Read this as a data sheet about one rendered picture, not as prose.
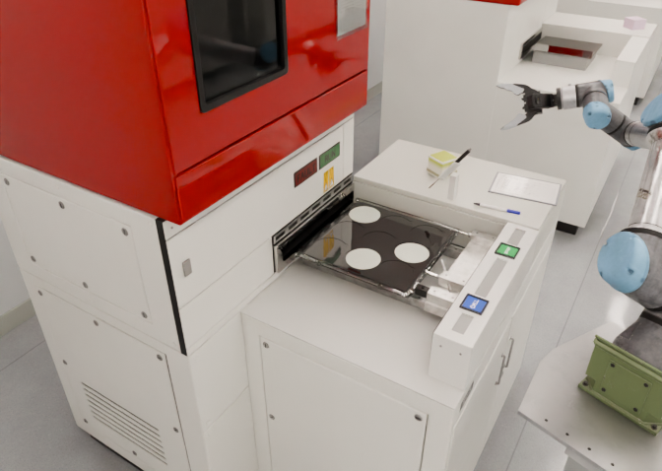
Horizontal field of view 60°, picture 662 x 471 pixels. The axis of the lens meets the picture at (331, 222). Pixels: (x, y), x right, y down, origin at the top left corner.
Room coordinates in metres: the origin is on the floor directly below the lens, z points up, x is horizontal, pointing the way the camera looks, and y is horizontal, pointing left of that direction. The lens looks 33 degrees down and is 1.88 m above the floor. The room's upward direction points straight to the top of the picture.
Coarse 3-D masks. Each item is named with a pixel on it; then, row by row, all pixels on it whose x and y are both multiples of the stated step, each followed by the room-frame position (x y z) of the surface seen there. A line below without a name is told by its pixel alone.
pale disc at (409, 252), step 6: (402, 246) 1.39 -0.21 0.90; (408, 246) 1.39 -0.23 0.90; (414, 246) 1.39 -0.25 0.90; (420, 246) 1.39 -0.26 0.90; (396, 252) 1.36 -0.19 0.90; (402, 252) 1.36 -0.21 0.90; (408, 252) 1.36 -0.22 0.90; (414, 252) 1.36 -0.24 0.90; (420, 252) 1.36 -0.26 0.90; (426, 252) 1.36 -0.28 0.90; (402, 258) 1.33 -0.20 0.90; (408, 258) 1.33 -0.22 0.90; (414, 258) 1.33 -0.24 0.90; (420, 258) 1.33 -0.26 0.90; (426, 258) 1.33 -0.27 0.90
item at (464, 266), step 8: (464, 248) 1.41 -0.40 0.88; (472, 248) 1.41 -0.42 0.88; (480, 248) 1.41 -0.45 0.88; (488, 248) 1.41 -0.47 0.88; (464, 256) 1.37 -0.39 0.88; (472, 256) 1.37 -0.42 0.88; (480, 256) 1.37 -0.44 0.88; (456, 264) 1.33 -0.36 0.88; (464, 264) 1.33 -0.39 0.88; (472, 264) 1.33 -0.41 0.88; (456, 272) 1.29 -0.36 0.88; (464, 272) 1.29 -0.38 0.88; (472, 272) 1.29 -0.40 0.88; (440, 288) 1.22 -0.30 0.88; (432, 304) 1.16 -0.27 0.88; (432, 312) 1.15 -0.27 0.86; (440, 312) 1.14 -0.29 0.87
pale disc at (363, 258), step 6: (354, 252) 1.36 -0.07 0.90; (360, 252) 1.36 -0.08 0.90; (366, 252) 1.36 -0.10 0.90; (372, 252) 1.36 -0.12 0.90; (348, 258) 1.33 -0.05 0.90; (354, 258) 1.33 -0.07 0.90; (360, 258) 1.33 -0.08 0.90; (366, 258) 1.33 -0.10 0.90; (372, 258) 1.33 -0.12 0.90; (378, 258) 1.33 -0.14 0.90; (354, 264) 1.30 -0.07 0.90; (360, 264) 1.30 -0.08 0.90; (366, 264) 1.30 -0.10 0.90; (372, 264) 1.30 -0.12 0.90
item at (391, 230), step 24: (384, 216) 1.56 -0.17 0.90; (408, 216) 1.56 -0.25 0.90; (312, 240) 1.42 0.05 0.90; (336, 240) 1.42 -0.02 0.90; (360, 240) 1.42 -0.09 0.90; (384, 240) 1.42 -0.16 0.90; (408, 240) 1.42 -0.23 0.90; (432, 240) 1.42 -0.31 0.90; (336, 264) 1.30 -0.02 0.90; (384, 264) 1.31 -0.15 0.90; (408, 264) 1.31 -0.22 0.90; (408, 288) 1.20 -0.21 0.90
